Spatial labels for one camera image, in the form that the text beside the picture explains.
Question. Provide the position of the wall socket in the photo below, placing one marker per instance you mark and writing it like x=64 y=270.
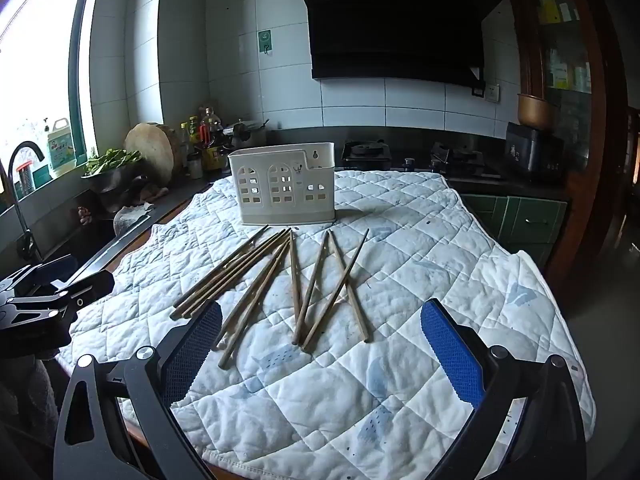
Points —
x=492 y=93

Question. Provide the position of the white rag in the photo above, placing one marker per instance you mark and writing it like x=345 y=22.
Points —
x=130 y=217

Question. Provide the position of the pile of chopsticks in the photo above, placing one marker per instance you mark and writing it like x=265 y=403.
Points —
x=294 y=280

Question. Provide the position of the small glass jar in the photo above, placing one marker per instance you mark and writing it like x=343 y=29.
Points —
x=195 y=166

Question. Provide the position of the window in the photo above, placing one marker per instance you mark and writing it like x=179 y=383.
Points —
x=35 y=60

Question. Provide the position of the white plastic utensil holder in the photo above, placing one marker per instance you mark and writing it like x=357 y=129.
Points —
x=280 y=200

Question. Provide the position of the yellow tin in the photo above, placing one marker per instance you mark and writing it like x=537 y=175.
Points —
x=214 y=159

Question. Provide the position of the black rice cooker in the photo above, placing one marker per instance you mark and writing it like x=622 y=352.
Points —
x=532 y=152

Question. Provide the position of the person's left forearm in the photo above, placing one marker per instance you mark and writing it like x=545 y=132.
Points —
x=42 y=395

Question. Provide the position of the yellow-cap sauce bottle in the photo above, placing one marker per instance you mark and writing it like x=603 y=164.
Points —
x=193 y=132

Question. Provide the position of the white quilted blanket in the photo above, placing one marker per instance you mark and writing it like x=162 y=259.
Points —
x=400 y=270

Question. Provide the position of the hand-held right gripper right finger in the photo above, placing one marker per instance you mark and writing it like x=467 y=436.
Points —
x=452 y=355

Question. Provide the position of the metal bowl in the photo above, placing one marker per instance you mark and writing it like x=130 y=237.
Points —
x=112 y=180

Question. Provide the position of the green base cabinet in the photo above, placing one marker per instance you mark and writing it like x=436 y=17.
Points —
x=515 y=220

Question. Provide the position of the black gas stove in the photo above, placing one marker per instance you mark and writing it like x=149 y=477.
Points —
x=365 y=152

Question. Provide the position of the copper inner pot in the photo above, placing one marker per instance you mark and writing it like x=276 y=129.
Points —
x=536 y=110

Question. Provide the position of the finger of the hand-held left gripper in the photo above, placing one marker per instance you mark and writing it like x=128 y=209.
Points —
x=52 y=270
x=40 y=325

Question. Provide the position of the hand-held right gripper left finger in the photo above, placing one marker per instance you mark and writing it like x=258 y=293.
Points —
x=195 y=350

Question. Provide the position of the black faucet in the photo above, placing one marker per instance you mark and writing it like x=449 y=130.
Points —
x=22 y=155

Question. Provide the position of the round wooden cutting board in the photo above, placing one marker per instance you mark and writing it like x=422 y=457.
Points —
x=152 y=147

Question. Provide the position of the green wall hook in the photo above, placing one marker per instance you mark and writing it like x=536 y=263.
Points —
x=265 y=41

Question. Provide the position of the black range hood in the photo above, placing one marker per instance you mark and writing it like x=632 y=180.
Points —
x=395 y=25

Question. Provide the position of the pink rag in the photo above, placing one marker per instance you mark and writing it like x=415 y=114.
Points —
x=157 y=192

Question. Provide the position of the white detergent jug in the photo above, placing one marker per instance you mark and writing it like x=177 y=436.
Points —
x=61 y=150

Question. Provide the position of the wooden glass-door cabinet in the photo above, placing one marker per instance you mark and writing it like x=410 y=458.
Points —
x=600 y=110

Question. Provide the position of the green leafy vegetables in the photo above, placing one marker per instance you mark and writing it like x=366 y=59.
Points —
x=110 y=159

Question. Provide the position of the steel sink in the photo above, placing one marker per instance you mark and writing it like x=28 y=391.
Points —
x=115 y=250

